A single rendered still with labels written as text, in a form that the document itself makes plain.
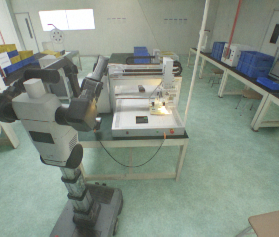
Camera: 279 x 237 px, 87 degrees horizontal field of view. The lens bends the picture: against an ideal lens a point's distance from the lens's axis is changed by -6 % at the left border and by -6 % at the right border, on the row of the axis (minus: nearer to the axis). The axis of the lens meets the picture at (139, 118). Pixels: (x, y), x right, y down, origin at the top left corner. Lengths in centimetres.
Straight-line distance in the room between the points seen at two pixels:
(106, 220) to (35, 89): 126
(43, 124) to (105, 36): 809
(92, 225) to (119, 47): 805
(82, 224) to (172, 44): 844
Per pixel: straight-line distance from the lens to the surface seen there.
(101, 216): 168
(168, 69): 163
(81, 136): 168
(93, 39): 889
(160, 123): 159
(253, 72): 397
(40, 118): 83
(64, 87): 393
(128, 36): 866
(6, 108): 97
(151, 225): 190
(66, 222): 175
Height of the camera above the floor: 178
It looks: 34 degrees down
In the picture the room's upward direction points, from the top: straight up
